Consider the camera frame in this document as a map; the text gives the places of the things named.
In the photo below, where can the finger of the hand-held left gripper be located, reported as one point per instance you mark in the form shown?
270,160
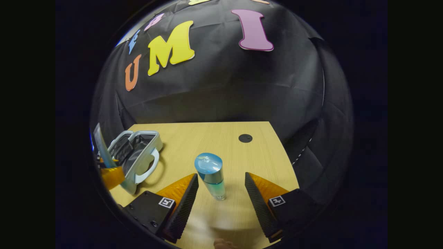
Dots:
112,177

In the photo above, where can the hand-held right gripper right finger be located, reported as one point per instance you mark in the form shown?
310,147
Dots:
258,204

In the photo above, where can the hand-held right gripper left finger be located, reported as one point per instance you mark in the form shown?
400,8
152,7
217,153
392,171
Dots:
187,204

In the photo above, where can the slim light blue skincare tube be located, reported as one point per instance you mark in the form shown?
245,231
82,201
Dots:
103,148

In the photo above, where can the white quilted suitcase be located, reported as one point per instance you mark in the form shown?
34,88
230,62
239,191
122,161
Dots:
138,148

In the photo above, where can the blue-capped teal skincare bottle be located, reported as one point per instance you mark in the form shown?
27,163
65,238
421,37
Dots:
211,173

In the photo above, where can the black backdrop cloth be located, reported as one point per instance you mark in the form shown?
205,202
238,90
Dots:
225,86

